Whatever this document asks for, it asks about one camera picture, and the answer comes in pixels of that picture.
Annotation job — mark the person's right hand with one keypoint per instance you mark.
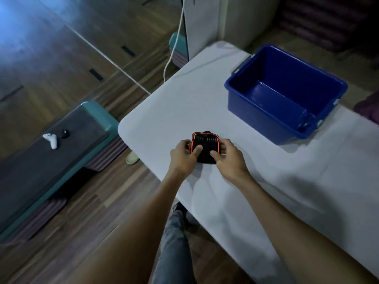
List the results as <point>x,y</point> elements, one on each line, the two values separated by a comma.
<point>230,165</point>

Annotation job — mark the person's left hand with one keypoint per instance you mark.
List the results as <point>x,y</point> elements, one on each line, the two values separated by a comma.
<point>181,162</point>

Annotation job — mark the person's left thumb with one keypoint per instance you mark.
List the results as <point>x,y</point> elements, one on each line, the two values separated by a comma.
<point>197,151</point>

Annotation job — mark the person's right thumb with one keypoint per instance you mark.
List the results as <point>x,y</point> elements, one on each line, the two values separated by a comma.
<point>215,156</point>

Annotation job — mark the black orange-trimmed tool pouch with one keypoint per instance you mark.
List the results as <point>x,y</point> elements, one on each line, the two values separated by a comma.
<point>206,146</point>

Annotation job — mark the person's left forearm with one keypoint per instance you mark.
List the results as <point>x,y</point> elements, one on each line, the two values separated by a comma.
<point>130,233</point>

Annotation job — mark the person's right forearm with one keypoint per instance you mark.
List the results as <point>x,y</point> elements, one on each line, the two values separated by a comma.
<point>293,236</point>

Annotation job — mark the white tablecloth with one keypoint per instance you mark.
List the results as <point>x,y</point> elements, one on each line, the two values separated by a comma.
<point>266,162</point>

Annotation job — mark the pale yellow slipper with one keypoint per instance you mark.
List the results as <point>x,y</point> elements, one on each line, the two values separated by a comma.
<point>132,158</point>

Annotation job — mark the blue plastic storage bin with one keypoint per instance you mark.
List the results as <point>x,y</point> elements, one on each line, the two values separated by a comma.
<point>284,94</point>

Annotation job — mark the person's jeans leg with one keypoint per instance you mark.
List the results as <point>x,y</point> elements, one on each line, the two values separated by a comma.
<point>173,251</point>

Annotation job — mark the small black round object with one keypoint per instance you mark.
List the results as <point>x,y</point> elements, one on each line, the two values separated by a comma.
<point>65,133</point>

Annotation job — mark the white cabinet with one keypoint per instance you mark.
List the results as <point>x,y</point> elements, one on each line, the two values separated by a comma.
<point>228,20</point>

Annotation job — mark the white game controller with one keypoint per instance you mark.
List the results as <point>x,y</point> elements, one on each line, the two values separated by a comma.
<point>51,139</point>

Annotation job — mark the maroon cloth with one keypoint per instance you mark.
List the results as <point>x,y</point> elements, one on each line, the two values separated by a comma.
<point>368,107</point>

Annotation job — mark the dark ribbed cushion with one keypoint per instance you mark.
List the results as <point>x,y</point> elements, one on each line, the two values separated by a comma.
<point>325,20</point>

